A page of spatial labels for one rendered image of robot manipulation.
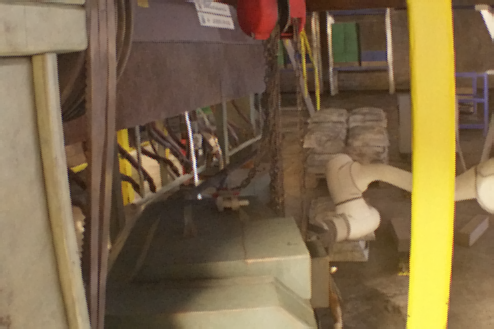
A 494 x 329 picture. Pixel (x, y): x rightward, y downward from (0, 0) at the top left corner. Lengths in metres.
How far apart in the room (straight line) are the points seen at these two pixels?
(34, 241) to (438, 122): 0.94
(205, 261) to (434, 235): 0.59
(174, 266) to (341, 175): 0.97
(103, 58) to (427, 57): 0.79
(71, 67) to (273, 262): 0.52
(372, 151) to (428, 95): 3.85
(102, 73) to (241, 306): 0.42
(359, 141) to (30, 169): 4.61
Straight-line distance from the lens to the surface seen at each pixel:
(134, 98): 1.74
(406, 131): 6.35
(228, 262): 0.96
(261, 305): 0.86
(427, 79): 1.24
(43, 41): 0.53
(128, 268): 1.05
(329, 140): 5.06
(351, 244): 3.33
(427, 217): 1.30
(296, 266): 0.97
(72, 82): 0.64
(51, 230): 0.59
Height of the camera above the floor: 1.21
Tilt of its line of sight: 10 degrees down
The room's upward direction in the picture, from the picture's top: 4 degrees counter-clockwise
